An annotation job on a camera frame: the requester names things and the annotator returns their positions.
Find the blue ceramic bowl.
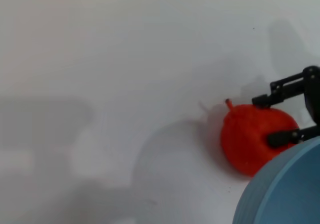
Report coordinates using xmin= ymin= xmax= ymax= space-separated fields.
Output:
xmin=232 ymin=136 xmax=320 ymax=224

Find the orange fruit with stem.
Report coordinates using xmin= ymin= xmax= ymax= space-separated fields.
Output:
xmin=220 ymin=98 xmax=300 ymax=177

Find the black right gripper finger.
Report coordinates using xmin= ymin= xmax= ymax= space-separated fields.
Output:
xmin=266 ymin=125 xmax=320 ymax=149
xmin=251 ymin=72 xmax=306 ymax=108

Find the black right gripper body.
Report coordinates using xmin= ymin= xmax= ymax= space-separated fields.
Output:
xmin=301 ymin=65 xmax=320 ymax=125

